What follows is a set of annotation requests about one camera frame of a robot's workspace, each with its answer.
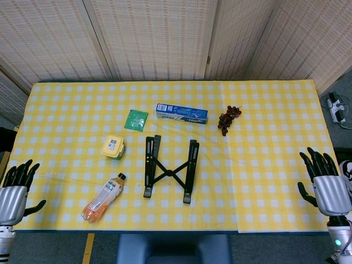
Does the black folding laptop stand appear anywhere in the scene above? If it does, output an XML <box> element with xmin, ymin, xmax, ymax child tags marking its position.
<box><xmin>142</xmin><ymin>134</ymin><xmax>201</xmax><ymax>204</ymax></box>

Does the yellow checkered tablecloth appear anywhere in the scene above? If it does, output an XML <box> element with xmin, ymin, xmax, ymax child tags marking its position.
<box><xmin>0</xmin><ymin>80</ymin><xmax>352</xmax><ymax>234</ymax></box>

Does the white power cable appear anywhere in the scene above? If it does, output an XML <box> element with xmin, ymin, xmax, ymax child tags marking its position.
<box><xmin>337</xmin><ymin>95</ymin><xmax>352</xmax><ymax>129</ymax></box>

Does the blue robot base seat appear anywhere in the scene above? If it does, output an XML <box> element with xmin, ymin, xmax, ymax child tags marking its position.
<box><xmin>117</xmin><ymin>233</ymin><xmax>233</xmax><ymax>264</ymax></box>

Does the beige woven folding screen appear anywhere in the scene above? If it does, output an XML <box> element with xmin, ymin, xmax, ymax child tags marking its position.
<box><xmin>0</xmin><ymin>0</ymin><xmax>352</xmax><ymax>119</ymax></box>

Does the black and white shoe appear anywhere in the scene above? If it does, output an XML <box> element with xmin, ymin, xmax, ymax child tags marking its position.
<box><xmin>338</xmin><ymin>160</ymin><xmax>352</xmax><ymax>199</ymax></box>

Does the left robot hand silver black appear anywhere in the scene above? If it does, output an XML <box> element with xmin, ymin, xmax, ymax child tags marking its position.
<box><xmin>0</xmin><ymin>159</ymin><xmax>47</xmax><ymax>226</ymax></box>

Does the green container yellow lid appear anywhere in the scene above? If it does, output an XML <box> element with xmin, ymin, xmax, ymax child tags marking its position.
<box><xmin>101</xmin><ymin>134</ymin><xmax>126</xmax><ymax>161</ymax></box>

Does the white power strip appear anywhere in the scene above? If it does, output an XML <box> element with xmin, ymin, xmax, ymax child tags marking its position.
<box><xmin>326</xmin><ymin>92</ymin><xmax>347</xmax><ymax>124</ymax></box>

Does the yellow floor tape strip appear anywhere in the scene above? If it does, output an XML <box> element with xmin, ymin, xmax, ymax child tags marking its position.
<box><xmin>82</xmin><ymin>233</ymin><xmax>96</xmax><ymax>264</ymax></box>

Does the blue toothpaste box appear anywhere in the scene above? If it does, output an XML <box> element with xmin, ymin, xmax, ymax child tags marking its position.
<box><xmin>156</xmin><ymin>103</ymin><xmax>208</xmax><ymax>125</ymax></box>

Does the orange drink plastic bottle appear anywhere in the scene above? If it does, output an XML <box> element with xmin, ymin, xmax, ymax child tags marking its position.
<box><xmin>81</xmin><ymin>172</ymin><xmax>128</xmax><ymax>224</ymax></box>

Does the green sachet packet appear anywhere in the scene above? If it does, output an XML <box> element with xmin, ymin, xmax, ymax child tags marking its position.
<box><xmin>123</xmin><ymin>109</ymin><xmax>149</xmax><ymax>132</ymax></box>

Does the red grape bunch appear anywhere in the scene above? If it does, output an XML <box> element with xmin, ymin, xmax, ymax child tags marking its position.
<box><xmin>217</xmin><ymin>105</ymin><xmax>243</xmax><ymax>137</ymax></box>

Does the black object beside table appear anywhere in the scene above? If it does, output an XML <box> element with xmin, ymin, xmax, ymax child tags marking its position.
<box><xmin>0</xmin><ymin>127</ymin><xmax>16</xmax><ymax>152</ymax></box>

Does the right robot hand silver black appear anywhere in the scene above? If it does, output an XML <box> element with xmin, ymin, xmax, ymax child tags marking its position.
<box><xmin>297</xmin><ymin>147</ymin><xmax>352</xmax><ymax>217</ymax></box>

